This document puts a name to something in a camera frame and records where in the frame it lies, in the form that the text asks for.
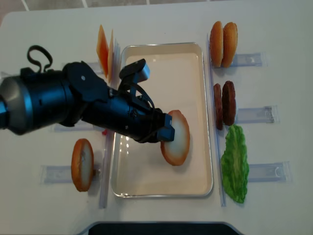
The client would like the brown meat patty front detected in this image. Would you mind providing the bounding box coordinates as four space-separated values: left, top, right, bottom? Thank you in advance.
222 81 236 126

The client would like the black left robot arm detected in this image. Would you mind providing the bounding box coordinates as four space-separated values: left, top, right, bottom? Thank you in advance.
0 59 175 143

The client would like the bun bottom slice in rack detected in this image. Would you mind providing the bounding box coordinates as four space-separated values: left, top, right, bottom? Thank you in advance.
71 139 94 192

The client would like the clear lettuce rack rail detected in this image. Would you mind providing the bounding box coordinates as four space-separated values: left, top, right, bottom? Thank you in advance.
248 161 292 183

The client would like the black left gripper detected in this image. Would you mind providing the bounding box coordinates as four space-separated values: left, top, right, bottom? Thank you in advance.
107 94 176 144

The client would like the green lettuce leaf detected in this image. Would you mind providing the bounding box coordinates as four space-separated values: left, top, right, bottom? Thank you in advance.
221 124 249 204

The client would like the black monitor edge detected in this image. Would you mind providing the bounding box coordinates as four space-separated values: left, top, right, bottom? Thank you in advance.
88 222 239 235

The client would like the clear left bun rack rail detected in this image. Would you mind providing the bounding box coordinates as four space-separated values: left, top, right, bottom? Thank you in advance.
40 164 102 184

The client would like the orange cheese slice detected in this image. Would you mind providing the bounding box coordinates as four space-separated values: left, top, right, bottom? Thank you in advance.
96 25 109 77

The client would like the clear bun rack rail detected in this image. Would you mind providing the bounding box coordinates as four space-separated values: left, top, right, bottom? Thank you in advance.
40 164 102 184
231 52 268 67

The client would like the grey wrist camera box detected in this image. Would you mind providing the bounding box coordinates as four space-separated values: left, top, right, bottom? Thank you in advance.
119 59 150 84

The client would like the white metal tray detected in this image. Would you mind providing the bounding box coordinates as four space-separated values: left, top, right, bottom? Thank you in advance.
111 43 213 198

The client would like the clear patty rack rail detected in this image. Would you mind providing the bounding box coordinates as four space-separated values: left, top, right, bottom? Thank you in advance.
235 105 280 124

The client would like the tan bun top slice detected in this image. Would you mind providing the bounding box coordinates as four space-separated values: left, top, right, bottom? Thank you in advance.
222 22 238 68

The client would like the black cable loop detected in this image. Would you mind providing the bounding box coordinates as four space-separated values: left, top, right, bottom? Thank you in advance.
26 45 54 73

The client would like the brown meat patty back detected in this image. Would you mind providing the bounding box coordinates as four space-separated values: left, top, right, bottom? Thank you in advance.
213 83 223 130

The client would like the brown meat patty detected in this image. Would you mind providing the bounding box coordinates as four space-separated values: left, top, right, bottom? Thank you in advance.
213 83 223 130
222 81 236 126

